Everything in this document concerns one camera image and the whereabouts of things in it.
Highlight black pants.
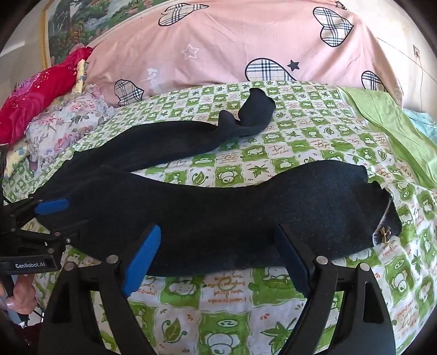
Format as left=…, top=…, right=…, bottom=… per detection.
left=30, top=88, right=402, bottom=278

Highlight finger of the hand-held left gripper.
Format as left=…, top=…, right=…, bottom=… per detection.
left=19, top=220, right=90, bottom=246
left=3, top=199, right=71, bottom=222

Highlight green checked bed sheet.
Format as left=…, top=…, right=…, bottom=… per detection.
left=3, top=80, right=437, bottom=355

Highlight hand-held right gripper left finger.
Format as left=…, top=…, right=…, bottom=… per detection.
left=37, top=224, right=162, bottom=355

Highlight floral ruffled cloth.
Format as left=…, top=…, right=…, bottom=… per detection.
left=25, top=84, right=115, bottom=161

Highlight red cloth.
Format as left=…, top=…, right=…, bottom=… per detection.
left=0, top=46, right=93, bottom=146

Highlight person's left hand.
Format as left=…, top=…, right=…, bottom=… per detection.
left=0, top=272, right=39, bottom=315

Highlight landscape wall picture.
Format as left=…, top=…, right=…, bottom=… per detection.
left=40, top=0, right=161, bottom=70

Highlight pink quilt with plaid hearts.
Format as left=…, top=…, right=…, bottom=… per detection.
left=84, top=0, right=404, bottom=108

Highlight light blue cloth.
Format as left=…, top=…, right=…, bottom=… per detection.
left=403, top=108, right=437, bottom=144

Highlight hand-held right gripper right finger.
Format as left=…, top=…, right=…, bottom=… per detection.
left=272, top=224, right=397, bottom=355

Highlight plain green cloth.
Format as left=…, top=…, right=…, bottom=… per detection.
left=339, top=86, right=437, bottom=189

